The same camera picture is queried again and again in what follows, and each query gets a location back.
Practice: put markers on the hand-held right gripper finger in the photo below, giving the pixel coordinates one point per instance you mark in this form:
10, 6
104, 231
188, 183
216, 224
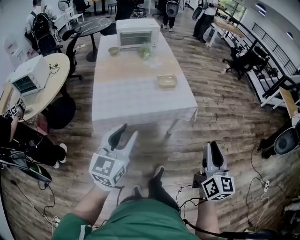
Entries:
207, 154
218, 155

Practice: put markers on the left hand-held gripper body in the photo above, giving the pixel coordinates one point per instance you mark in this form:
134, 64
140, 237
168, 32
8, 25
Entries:
106, 167

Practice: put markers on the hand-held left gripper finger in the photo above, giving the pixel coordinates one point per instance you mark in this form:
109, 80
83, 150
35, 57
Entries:
130, 147
117, 136

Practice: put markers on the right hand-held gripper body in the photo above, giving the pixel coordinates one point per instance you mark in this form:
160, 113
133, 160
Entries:
218, 187

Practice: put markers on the person's left forearm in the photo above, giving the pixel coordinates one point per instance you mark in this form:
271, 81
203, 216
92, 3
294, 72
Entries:
91, 204

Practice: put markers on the person's right forearm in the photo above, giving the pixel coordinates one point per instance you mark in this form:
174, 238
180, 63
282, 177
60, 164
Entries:
207, 215

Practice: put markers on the metal table leg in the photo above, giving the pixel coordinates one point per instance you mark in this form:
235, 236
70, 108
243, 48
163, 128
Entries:
171, 127

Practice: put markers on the white tablecloth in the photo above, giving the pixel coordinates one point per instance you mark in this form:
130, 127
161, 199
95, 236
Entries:
138, 93

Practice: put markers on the white power strip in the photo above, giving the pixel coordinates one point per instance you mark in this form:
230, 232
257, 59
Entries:
266, 185
56, 221

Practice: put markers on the person's black trousers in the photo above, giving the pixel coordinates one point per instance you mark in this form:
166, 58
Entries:
159, 187

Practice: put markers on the black round stool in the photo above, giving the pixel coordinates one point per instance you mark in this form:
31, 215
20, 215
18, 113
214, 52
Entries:
62, 112

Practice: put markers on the person's green shirt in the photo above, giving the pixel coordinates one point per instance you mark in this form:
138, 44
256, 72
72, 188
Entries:
140, 222

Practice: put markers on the black round device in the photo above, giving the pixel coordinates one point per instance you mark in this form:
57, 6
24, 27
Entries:
284, 141

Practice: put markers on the green and black object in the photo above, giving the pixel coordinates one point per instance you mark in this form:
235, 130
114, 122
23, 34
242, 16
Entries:
38, 173

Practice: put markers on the rectangular yellow-green dish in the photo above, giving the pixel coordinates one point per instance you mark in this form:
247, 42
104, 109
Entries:
167, 81

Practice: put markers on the pink box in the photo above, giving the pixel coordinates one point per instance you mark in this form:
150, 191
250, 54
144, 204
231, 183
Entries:
43, 125

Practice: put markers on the round wooden table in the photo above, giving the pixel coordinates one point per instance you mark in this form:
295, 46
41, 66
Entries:
56, 77

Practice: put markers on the green leafy vegetable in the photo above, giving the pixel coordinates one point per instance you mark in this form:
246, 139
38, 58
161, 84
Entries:
144, 50

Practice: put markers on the wooden board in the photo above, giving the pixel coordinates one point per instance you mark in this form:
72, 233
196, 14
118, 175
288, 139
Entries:
289, 100

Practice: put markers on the black office chair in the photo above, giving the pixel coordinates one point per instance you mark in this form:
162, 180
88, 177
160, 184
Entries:
71, 54
246, 61

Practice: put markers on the white toaster oven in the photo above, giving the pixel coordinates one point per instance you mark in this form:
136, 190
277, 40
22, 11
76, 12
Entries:
138, 32
30, 75

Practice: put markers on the round black table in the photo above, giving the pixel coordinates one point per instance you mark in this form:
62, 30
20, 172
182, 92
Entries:
93, 25

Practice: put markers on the black metal railing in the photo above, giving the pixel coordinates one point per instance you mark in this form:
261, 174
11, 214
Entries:
269, 47

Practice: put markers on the white chair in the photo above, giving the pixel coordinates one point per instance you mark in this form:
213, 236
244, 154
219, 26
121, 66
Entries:
73, 15

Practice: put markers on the wooden desk with white legs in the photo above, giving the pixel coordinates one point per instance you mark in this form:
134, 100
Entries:
225, 27

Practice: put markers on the white water dispenser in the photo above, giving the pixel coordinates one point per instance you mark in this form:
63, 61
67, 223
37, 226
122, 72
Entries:
15, 51

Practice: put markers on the standing fan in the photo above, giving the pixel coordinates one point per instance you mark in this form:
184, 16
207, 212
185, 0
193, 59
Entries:
64, 4

